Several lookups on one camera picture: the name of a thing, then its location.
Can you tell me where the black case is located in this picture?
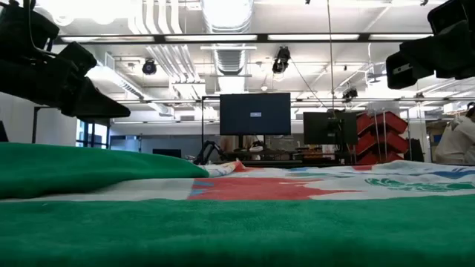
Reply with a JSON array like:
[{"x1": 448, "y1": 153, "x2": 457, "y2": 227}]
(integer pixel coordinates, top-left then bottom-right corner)
[{"x1": 404, "y1": 137, "x2": 425, "y2": 163}]

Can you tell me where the dinosaur print towel green back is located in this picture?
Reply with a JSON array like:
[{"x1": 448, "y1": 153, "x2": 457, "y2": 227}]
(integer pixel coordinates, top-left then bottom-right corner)
[{"x1": 0, "y1": 142, "x2": 475, "y2": 267}]

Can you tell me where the dark background desk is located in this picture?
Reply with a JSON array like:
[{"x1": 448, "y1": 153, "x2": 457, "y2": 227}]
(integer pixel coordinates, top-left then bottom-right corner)
[{"x1": 222, "y1": 149, "x2": 352, "y2": 166}]

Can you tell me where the window with dark mullions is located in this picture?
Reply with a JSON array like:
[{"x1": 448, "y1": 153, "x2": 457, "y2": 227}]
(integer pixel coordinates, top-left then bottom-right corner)
[{"x1": 76, "y1": 118, "x2": 109, "y2": 149}]

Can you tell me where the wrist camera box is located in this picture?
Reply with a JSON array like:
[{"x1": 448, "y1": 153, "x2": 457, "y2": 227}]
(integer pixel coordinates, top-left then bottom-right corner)
[
  {"x1": 55, "y1": 41, "x2": 98, "y2": 78},
  {"x1": 385, "y1": 50, "x2": 435, "y2": 90}
]

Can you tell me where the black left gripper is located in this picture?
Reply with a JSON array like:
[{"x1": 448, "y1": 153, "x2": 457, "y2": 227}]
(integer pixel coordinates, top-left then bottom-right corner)
[{"x1": 0, "y1": 54, "x2": 131, "y2": 119}]

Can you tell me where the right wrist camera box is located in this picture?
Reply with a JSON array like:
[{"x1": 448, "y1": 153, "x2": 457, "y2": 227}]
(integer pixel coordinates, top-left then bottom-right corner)
[{"x1": 385, "y1": 50, "x2": 435, "y2": 90}]

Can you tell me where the black overhead light bar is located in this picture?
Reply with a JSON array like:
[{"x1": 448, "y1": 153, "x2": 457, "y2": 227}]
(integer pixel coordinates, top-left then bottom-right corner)
[{"x1": 55, "y1": 33, "x2": 435, "y2": 43}]

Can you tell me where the small black monitor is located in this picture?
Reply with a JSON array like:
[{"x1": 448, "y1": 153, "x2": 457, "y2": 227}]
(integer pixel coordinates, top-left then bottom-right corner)
[{"x1": 303, "y1": 111, "x2": 358, "y2": 145}]

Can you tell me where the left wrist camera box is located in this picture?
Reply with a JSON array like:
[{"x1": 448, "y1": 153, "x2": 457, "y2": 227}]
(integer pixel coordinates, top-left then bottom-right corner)
[{"x1": 55, "y1": 41, "x2": 98, "y2": 78}]

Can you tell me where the large dark monitor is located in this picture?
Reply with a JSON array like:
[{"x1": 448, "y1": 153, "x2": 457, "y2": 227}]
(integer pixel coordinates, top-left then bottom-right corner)
[{"x1": 219, "y1": 92, "x2": 292, "y2": 136}]

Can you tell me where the thin hanging cord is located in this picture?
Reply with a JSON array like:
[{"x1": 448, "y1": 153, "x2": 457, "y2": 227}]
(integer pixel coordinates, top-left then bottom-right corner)
[{"x1": 326, "y1": 0, "x2": 335, "y2": 112}]

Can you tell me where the person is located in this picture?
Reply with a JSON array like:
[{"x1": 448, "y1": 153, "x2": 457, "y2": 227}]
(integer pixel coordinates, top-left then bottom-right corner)
[{"x1": 434, "y1": 102, "x2": 475, "y2": 165}]

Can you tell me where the silver ceiling air duct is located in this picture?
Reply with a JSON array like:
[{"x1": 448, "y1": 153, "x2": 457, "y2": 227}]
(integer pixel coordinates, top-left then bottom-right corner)
[{"x1": 200, "y1": 0, "x2": 257, "y2": 93}]

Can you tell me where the small dark screen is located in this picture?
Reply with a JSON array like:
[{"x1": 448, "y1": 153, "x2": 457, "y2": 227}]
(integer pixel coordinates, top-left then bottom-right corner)
[{"x1": 151, "y1": 148, "x2": 183, "y2": 159}]

